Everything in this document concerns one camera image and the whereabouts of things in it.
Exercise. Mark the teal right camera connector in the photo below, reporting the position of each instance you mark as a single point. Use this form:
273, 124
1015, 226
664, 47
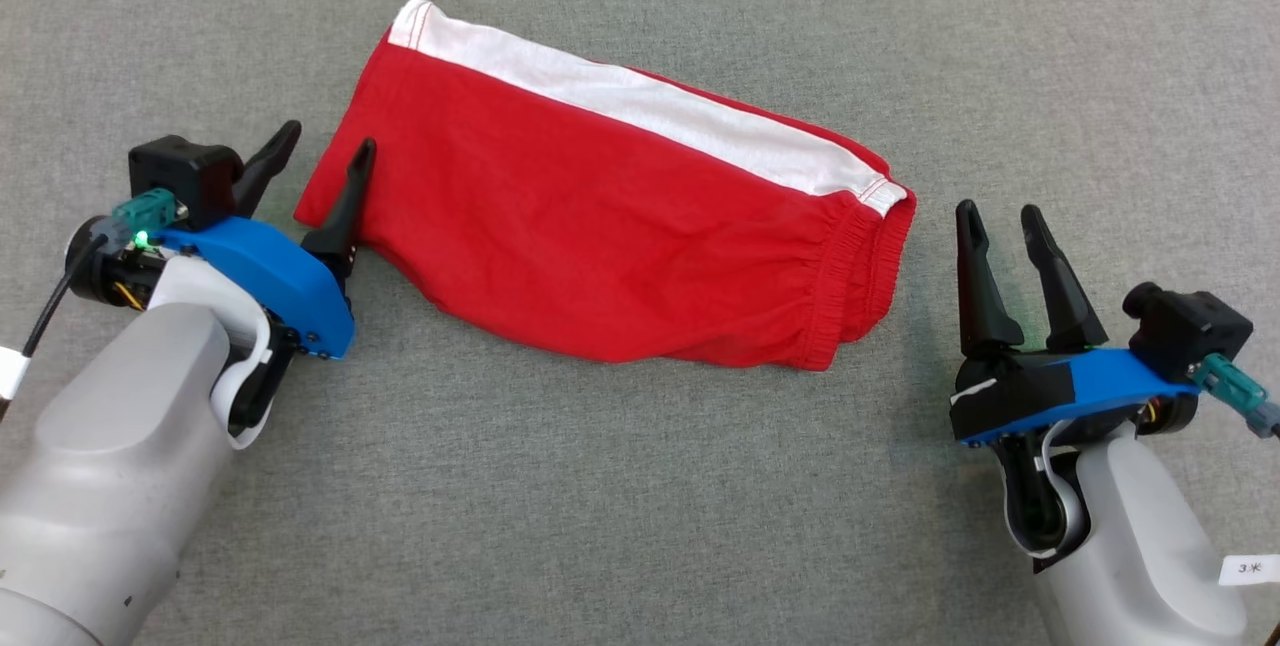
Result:
1230, 386

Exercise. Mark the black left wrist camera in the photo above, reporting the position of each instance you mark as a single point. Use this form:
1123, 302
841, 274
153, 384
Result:
185, 176

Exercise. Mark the red shorts with white stripe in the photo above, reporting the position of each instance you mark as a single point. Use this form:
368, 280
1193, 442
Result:
600, 226

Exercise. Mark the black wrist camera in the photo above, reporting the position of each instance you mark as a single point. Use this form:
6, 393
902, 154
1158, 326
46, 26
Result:
1190, 331
185, 176

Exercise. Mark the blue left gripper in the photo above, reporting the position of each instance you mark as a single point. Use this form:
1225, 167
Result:
290, 291

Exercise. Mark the white label on arm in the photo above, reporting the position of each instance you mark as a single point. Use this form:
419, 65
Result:
1250, 570

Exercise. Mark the teal camera connector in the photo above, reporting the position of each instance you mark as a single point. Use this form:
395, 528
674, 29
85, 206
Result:
1230, 386
148, 211

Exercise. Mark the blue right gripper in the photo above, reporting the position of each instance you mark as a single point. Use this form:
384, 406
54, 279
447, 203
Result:
1060, 391

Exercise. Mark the teal left camera connector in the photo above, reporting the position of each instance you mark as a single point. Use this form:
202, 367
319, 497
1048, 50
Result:
148, 211

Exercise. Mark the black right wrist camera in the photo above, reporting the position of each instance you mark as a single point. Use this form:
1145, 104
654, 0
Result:
1190, 331

